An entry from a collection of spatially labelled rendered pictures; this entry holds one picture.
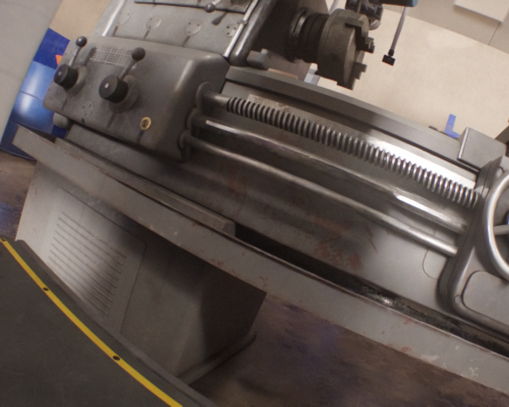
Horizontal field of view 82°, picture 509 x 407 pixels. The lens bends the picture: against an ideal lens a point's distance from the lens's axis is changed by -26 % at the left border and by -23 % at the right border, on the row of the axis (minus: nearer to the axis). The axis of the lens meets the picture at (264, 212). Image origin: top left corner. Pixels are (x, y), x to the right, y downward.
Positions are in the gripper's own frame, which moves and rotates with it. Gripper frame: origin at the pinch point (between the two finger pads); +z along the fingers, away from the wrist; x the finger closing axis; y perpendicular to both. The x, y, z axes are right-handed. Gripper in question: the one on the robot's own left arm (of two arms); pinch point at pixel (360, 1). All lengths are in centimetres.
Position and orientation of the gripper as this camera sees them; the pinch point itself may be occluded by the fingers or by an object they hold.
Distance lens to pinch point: 124.8
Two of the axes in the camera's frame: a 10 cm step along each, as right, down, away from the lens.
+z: -3.6, 3.0, -8.8
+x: 9.0, 3.7, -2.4
